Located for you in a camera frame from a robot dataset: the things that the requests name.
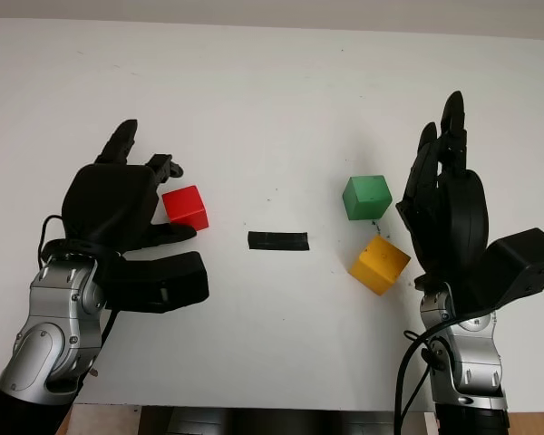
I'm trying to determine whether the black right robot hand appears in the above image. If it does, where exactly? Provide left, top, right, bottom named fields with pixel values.
left=395, top=90, right=489, bottom=291

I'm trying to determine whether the dark robot torso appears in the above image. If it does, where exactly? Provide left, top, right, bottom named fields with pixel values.
left=138, top=406, right=425, bottom=435

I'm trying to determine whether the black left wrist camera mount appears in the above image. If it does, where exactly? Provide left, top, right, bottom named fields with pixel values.
left=94, top=251, right=209, bottom=314

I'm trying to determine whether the green wooden block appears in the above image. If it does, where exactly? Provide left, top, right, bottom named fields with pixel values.
left=342, top=174, right=393, bottom=222

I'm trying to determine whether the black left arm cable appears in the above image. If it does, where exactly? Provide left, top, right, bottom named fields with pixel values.
left=36, top=214, right=121, bottom=354

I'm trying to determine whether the yellow wooden block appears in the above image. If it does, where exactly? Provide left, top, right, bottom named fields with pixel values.
left=348, top=234, right=413, bottom=297

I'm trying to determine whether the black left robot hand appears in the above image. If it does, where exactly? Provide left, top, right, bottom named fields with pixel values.
left=61, top=119, right=198, bottom=257

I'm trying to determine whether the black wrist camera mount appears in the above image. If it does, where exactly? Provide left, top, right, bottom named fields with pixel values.
left=94, top=251, right=209, bottom=314
left=452, top=227, right=544, bottom=316

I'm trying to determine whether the black tape strip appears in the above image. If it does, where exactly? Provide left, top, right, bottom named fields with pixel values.
left=247, top=230, right=310, bottom=252

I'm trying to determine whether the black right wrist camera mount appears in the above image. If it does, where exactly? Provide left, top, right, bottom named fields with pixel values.
left=452, top=227, right=544, bottom=316

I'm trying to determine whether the red wooden block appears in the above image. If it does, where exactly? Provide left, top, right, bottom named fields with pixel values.
left=161, top=184, right=209, bottom=232

